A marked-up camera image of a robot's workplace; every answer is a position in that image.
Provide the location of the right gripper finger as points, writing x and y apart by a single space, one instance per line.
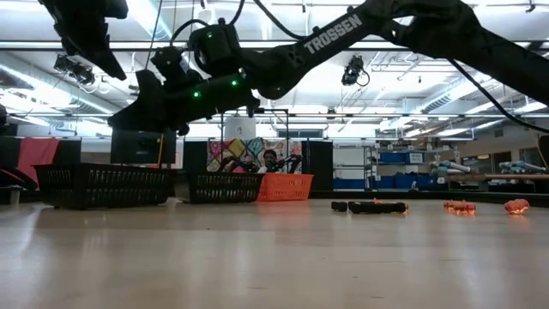
146 111

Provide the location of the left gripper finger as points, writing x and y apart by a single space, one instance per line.
98 56

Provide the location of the black plastic basket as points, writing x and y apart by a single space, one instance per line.
103 184
225 186

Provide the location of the black plastic spider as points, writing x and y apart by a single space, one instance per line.
362 208
339 206
392 208

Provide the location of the orange translucent pumpkin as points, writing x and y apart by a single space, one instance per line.
517 207
377 200
449 207
466 208

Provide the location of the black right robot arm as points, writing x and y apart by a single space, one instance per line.
334 32

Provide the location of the pale robot arm on bench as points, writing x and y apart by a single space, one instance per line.
521 167
450 167

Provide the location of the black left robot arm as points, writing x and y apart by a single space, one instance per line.
2 116

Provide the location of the black monitor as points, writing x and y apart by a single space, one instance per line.
143 148

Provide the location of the black cabinet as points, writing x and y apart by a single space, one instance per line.
195 156
317 165

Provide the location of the colourful patchwork quilt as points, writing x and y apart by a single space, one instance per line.
240 148

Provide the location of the black rig beam with lights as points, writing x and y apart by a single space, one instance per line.
25 44

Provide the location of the black partition panel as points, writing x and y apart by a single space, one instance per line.
69 152

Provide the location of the person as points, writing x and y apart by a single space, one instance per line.
269 161

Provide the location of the red cloth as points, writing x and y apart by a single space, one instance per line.
38 161

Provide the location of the orange plastic basket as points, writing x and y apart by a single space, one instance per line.
287 186

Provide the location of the blue storage bin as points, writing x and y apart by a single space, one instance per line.
396 158
399 182

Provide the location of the wooden workbench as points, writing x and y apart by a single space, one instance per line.
497 177

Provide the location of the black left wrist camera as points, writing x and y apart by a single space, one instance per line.
116 8

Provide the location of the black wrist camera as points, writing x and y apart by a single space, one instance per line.
116 8
169 64

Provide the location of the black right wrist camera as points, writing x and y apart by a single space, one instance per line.
169 64

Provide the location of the black metal stand frame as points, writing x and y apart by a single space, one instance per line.
286 141

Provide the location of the grey metal post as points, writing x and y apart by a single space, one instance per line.
15 196

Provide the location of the black aluminium table frame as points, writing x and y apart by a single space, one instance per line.
429 195

